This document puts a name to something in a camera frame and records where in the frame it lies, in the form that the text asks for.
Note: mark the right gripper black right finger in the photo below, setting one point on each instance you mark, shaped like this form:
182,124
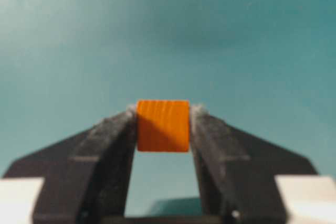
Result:
245,179

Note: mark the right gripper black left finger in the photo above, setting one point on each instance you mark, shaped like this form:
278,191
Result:
80,179

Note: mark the orange wooden block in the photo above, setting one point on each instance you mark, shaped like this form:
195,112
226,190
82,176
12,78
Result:
163,126

